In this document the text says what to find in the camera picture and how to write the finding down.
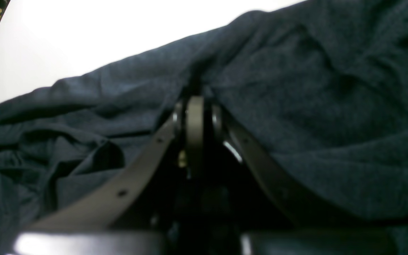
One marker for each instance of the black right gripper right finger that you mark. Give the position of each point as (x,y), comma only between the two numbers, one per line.
(286,217)

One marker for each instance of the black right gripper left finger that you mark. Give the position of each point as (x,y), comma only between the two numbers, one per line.
(125,216)

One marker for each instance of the dark long-sleeve shirt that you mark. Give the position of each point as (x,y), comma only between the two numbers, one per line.
(322,85)

